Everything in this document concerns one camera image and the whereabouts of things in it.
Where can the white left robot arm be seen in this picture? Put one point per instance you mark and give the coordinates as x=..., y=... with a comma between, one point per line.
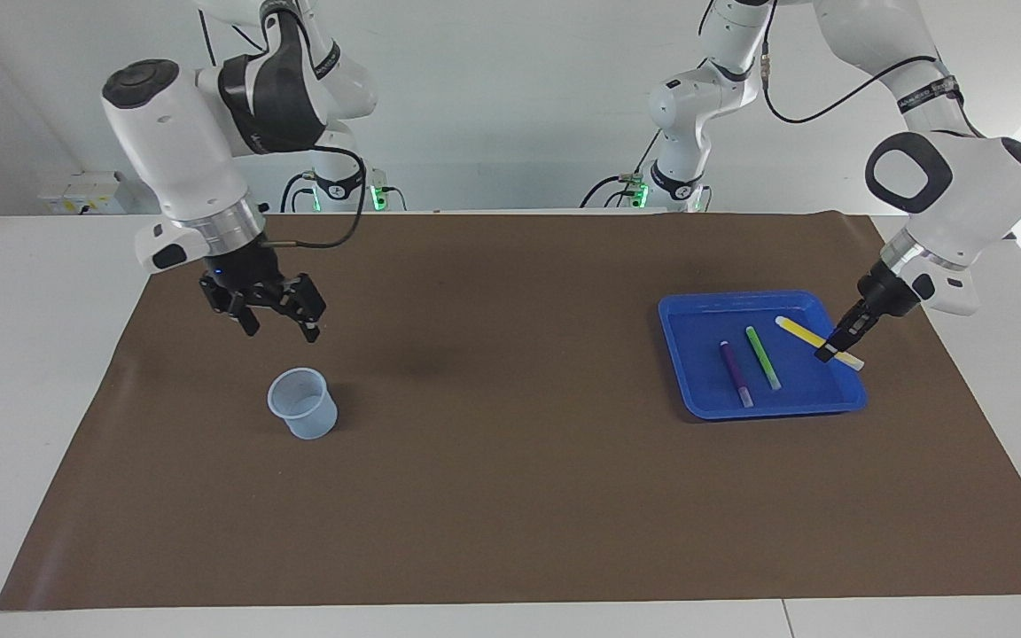
x=962, y=204

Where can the green marker pen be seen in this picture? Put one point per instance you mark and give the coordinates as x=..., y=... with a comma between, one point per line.
x=762, y=358

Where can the blue plastic tray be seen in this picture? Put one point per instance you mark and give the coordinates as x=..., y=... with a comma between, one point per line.
x=705, y=372

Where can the yellow marker pen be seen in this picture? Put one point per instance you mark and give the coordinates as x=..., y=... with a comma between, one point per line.
x=798, y=330

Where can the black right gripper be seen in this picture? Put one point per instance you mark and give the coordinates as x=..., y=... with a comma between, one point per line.
x=240, y=270

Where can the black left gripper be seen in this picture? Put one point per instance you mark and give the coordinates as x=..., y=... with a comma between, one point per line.
x=887, y=292

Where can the brown table mat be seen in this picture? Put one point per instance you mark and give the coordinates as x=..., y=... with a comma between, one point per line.
x=510, y=487

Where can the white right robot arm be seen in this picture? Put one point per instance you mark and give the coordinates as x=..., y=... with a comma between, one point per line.
x=174, y=142

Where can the white power socket box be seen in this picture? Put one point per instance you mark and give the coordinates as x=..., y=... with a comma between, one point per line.
x=76, y=193

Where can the purple marker pen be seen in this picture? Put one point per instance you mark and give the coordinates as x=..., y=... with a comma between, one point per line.
x=735, y=372

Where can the clear plastic cup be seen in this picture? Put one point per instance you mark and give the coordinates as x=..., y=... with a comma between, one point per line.
x=311, y=425

